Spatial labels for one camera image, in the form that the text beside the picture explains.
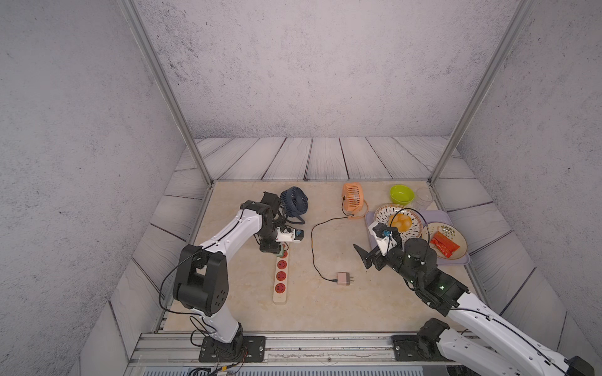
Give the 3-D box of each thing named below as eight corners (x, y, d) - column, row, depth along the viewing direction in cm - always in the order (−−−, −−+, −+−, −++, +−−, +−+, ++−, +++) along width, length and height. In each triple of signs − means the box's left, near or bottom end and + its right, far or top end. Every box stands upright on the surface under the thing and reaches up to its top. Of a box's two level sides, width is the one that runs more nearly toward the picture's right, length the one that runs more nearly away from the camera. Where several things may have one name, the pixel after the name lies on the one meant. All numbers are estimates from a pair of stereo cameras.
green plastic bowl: (393, 206, 111) (395, 200, 108) (388, 189, 118) (390, 184, 115) (413, 206, 111) (416, 200, 108) (407, 189, 118) (410, 184, 115)
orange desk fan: (343, 219, 107) (346, 202, 98) (341, 199, 115) (343, 182, 106) (360, 219, 107) (365, 202, 98) (357, 199, 115) (361, 182, 106)
